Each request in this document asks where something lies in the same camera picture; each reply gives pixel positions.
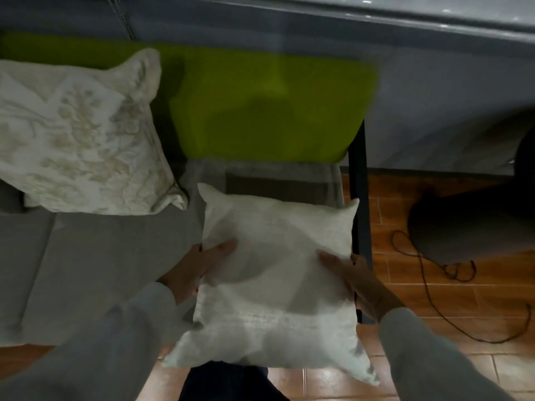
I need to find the person's right hand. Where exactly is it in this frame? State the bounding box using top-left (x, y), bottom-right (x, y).
top-left (318, 251), bottom-right (405, 323)

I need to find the person's left hand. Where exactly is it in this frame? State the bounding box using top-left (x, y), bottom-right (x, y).
top-left (157, 239), bottom-right (237, 305)

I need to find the plain white cushion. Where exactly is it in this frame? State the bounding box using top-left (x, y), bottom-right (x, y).
top-left (162, 183), bottom-right (380, 387)

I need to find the person's right forearm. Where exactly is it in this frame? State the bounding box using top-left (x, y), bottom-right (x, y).
top-left (378, 307), bottom-right (515, 401)

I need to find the person's left forearm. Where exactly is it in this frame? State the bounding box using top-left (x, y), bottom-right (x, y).
top-left (0, 282), bottom-right (194, 401)

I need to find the grey sofa seat cover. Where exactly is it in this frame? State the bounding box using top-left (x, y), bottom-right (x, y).
top-left (0, 158), bottom-right (346, 348)

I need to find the person's dark trouser leg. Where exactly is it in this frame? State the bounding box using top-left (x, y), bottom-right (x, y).
top-left (179, 361), bottom-right (290, 401)

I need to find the dark round fan base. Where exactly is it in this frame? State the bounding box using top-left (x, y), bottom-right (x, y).
top-left (408, 128), bottom-right (535, 264)

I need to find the green sofa back cushion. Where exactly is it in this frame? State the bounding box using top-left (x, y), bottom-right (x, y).
top-left (0, 32), bottom-right (379, 164)

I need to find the white floral embroidered cushion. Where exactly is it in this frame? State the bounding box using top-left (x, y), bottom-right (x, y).
top-left (0, 48), bottom-right (189, 216)

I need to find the black metal sofa frame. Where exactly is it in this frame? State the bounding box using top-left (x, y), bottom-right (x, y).
top-left (348, 119), bottom-right (374, 325)

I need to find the dark power cable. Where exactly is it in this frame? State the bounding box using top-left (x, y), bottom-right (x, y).
top-left (391, 230), bottom-right (533, 345)

